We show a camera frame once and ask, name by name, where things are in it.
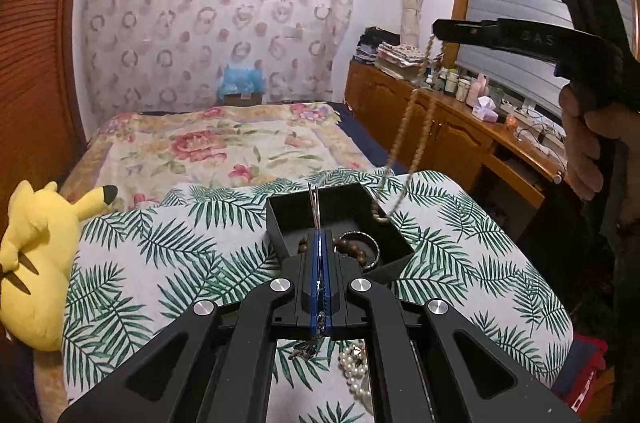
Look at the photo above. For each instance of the red cloth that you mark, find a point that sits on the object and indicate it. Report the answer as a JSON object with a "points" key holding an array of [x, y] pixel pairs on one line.
{"points": [[592, 368]]}

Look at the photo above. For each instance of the pink bottle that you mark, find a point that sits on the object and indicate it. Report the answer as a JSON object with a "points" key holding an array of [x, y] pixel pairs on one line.
{"points": [[479, 88]]}

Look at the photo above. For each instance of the floral blanket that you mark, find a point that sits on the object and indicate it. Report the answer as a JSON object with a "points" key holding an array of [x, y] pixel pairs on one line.
{"points": [[200, 153]]}

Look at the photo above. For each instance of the navy bed sheet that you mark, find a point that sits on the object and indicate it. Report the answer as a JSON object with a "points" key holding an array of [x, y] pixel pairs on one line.
{"points": [[372, 143]]}

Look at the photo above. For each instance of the yellow plush toy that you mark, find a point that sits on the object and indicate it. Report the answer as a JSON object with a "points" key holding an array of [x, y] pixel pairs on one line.
{"points": [[35, 263]]}

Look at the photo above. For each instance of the blue plastic bag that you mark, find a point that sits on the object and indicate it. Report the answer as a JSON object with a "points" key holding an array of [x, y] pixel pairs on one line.
{"points": [[241, 79]]}

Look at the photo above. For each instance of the wooden cabinet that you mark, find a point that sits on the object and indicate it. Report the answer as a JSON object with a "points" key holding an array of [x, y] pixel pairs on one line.
{"points": [[450, 128]]}

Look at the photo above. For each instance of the louvred wooden wardrobe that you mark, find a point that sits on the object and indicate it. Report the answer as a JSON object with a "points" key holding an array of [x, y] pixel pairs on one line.
{"points": [[35, 53]]}

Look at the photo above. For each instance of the white power strip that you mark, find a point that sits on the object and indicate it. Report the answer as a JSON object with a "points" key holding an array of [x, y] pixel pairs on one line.
{"points": [[520, 113]]}

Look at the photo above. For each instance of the person's right hand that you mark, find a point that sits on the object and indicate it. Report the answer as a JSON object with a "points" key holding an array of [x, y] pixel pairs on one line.
{"points": [[580, 143]]}

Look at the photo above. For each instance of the green leaf print cloth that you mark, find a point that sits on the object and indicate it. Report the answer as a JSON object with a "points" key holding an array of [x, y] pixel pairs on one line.
{"points": [[150, 253]]}

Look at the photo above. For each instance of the stack of folded patterned cloths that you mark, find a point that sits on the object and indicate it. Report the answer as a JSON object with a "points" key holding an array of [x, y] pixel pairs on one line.
{"points": [[400, 58]]}

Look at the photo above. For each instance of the black jewelry box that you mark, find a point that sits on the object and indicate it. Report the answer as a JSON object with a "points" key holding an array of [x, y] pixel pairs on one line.
{"points": [[345, 208]]}

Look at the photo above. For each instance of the row of cosmetic bottles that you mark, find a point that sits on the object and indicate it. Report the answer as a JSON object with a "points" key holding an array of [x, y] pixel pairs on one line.
{"points": [[450, 80]]}

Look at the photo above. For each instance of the silver bangle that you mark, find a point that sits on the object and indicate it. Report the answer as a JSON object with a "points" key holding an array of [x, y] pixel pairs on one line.
{"points": [[377, 250]]}

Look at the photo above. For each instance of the small orange object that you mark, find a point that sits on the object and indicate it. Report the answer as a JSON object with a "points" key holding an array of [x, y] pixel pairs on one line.
{"points": [[511, 122]]}

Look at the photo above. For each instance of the small cardboard box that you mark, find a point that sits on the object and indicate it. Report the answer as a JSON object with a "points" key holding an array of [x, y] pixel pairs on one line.
{"points": [[242, 99]]}

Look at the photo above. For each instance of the pink tissue box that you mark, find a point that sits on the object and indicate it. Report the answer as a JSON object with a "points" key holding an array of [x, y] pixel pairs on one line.
{"points": [[485, 109]]}

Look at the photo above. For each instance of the stack of dark clothes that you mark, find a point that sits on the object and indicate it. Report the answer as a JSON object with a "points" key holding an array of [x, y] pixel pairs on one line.
{"points": [[375, 43]]}

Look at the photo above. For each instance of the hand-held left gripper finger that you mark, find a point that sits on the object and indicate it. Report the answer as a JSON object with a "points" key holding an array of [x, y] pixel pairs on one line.
{"points": [[325, 283], [314, 283]]}

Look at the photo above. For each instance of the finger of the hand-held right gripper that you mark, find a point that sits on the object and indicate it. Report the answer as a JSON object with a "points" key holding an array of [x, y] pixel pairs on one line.
{"points": [[465, 30]]}

